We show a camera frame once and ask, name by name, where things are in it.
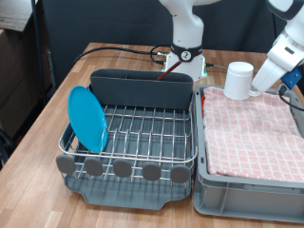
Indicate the cardboard box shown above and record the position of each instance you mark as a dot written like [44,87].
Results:
[19,79]

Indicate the grey drain tray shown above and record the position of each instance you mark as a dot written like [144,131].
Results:
[126,196]

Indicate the grey plastic crate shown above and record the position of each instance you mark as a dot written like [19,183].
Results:
[247,199]

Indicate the white mug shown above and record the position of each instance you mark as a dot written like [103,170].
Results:
[238,80]

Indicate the dark red wooden spoon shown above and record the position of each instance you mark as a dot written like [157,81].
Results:
[172,67]

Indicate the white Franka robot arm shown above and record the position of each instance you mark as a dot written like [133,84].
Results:
[186,31]

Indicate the dark grey cutlery holder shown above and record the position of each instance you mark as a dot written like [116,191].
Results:
[152,93]

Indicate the pink checkered cloth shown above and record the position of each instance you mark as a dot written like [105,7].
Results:
[253,148]

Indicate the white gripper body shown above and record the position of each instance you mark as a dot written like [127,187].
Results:
[272,74]

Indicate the blue plastic plate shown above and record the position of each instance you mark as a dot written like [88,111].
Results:
[87,120]

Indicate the wooden shelf board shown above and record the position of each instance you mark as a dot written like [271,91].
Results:
[12,12]

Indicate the black metal post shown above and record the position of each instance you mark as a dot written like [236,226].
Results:
[38,47]

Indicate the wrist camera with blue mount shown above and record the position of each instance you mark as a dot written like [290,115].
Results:
[292,78]

